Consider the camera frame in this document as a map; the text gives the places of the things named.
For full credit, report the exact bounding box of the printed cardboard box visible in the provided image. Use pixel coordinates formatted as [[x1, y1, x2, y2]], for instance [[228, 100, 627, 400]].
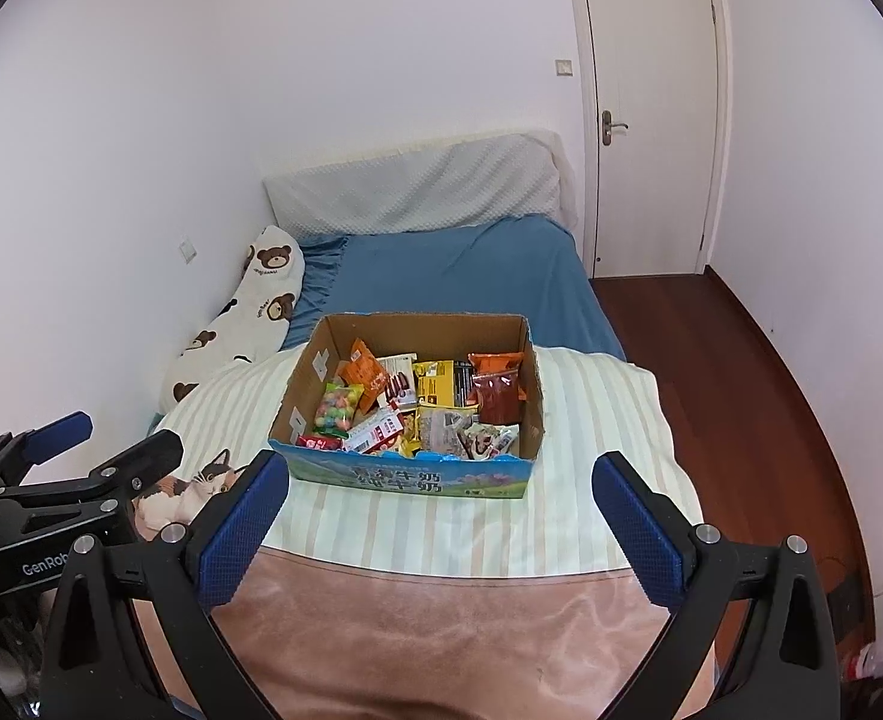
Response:
[[268, 313, 548, 502]]

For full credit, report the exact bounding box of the cat print blanket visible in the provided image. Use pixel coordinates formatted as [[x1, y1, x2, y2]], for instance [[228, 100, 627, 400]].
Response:
[[130, 345, 705, 720]]

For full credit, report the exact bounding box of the black power adapter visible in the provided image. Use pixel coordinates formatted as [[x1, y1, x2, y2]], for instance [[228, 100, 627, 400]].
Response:
[[830, 577, 866, 627]]

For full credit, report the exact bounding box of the dark red snack packet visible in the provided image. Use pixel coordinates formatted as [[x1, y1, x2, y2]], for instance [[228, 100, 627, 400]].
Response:
[[473, 373, 527, 425]]

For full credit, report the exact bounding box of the yellow snack packet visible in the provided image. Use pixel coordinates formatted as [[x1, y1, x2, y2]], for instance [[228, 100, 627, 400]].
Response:
[[413, 360, 465, 406]]

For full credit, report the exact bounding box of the grey pillow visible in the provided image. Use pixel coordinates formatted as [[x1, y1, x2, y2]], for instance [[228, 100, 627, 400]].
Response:
[[263, 131, 566, 241]]

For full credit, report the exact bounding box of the red white spicy strip packet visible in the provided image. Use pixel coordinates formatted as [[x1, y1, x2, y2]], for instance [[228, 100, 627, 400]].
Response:
[[344, 409, 405, 455]]

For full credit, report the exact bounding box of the white cookie packet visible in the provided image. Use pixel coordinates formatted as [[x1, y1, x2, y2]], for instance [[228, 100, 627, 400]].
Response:
[[376, 355, 419, 410]]

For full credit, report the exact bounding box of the orange white-label snack packet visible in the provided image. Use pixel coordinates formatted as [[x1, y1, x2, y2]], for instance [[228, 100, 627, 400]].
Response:
[[338, 340, 386, 410]]

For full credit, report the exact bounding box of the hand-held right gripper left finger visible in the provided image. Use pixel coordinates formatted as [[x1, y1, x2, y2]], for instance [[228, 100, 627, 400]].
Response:
[[40, 451, 290, 720]]

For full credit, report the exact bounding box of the bear print pillow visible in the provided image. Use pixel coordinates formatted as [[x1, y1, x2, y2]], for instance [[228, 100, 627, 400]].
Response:
[[158, 225, 306, 406]]

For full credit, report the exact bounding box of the small grey snack packet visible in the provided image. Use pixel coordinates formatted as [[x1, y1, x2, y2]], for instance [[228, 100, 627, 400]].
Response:
[[462, 422, 521, 460]]

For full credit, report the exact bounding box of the clear snack packet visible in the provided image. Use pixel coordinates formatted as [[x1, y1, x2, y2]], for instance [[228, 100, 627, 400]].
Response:
[[418, 406, 480, 458]]

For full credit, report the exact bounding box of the blue bed sheet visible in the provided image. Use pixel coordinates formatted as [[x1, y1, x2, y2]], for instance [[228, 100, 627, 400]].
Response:
[[145, 216, 626, 436]]

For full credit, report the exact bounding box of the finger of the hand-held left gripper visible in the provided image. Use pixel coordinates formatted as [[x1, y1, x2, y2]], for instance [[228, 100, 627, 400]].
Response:
[[0, 431, 186, 518], [0, 411, 95, 481]]

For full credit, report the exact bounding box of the red white packaging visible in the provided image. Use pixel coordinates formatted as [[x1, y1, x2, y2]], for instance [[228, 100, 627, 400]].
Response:
[[842, 630, 883, 680]]

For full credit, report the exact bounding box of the white door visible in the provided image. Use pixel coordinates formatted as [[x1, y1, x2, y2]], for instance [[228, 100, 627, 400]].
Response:
[[578, 0, 716, 278]]

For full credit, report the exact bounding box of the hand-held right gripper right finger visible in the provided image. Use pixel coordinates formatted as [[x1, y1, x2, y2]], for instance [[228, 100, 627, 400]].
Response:
[[593, 453, 840, 720]]

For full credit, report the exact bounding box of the colourful candy ball bag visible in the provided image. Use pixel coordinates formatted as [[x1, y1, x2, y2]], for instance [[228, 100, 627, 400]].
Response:
[[314, 382, 365, 437]]

